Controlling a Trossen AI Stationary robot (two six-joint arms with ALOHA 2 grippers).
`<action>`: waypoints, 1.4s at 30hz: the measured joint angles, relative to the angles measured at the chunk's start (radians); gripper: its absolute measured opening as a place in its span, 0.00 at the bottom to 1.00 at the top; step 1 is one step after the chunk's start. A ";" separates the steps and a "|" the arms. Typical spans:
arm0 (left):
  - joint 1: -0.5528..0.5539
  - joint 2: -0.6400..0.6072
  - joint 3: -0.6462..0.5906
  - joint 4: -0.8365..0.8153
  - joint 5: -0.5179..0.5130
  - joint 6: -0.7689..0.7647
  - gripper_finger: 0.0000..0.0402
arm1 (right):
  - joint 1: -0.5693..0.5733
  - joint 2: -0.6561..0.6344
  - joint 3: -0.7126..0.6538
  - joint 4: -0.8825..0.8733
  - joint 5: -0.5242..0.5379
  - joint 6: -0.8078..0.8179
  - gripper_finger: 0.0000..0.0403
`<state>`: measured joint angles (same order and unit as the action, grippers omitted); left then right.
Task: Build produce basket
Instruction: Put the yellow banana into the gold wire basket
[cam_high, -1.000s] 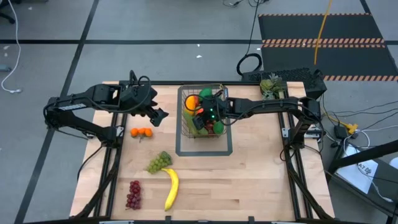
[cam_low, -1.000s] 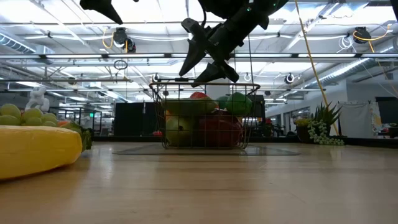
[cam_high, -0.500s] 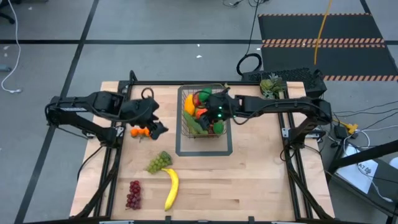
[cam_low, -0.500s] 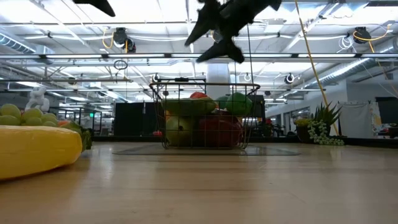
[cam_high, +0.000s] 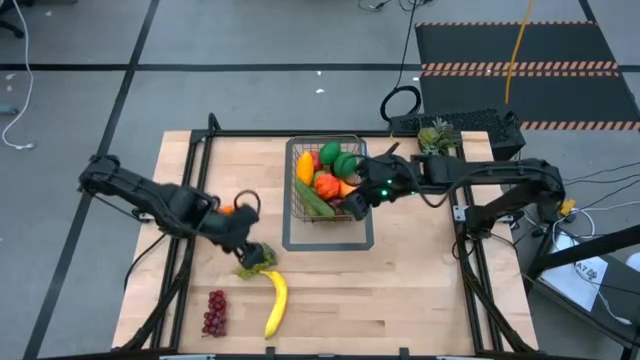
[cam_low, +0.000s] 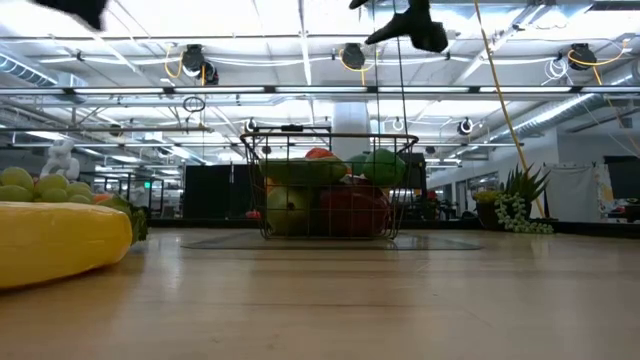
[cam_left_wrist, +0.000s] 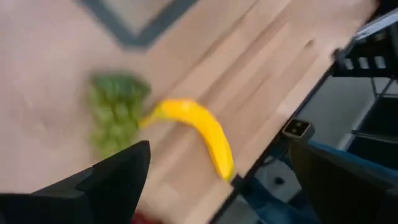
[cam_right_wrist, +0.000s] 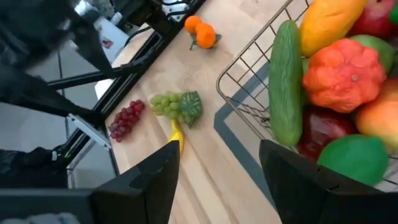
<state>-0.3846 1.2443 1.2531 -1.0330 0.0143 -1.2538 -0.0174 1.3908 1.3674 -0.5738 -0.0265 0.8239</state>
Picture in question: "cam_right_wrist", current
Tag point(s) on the yellow orange mango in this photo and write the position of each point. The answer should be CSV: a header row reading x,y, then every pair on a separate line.
x,y
329,25

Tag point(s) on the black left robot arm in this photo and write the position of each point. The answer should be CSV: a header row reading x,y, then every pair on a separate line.
x,y
31,31

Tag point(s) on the beige mat with grey border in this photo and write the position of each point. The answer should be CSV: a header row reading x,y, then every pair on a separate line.
x,y
236,146

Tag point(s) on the red grape bunch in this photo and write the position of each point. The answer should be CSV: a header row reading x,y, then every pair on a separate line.
x,y
126,121

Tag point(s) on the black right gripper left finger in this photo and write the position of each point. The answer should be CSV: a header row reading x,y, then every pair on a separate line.
x,y
124,202

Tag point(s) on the green pear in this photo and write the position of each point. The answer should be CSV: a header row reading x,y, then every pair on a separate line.
x,y
306,65

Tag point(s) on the orange persimmon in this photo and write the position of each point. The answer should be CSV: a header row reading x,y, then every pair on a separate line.
x,y
342,74

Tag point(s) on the silver metal bracket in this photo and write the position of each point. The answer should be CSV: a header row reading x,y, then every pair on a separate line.
x,y
90,132

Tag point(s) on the red yellow peach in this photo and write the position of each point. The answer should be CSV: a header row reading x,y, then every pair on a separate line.
x,y
379,115

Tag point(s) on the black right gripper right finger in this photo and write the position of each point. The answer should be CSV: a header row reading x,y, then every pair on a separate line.
x,y
311,199

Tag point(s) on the yellow banana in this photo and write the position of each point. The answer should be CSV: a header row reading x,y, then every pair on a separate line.
x,y
176,135

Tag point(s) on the red apple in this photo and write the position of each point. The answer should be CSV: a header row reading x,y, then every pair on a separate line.
x,y
373,18

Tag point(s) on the green grape bunch with leaf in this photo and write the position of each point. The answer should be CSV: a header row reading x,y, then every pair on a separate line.
x,y
174,105

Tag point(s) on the green apple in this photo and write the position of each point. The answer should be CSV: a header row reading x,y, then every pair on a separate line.
x,y
379,49

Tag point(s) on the green cucumber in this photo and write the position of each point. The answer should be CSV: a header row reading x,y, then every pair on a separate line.
x,y
286,84

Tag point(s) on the orange tangerine cluster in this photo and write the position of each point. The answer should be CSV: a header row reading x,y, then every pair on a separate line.
x,y
205,35

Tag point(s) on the dark red glossy fruit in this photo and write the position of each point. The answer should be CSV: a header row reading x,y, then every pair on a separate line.
x,y
323,130

